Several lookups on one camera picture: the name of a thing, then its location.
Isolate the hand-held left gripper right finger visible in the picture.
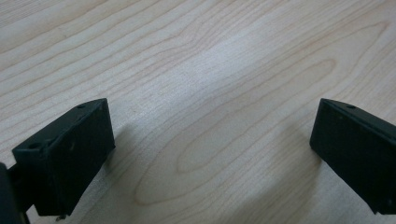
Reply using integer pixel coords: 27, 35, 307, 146
309, 98, 396, 216

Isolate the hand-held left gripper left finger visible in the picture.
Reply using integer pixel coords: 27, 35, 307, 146
11, 98, 117, 217

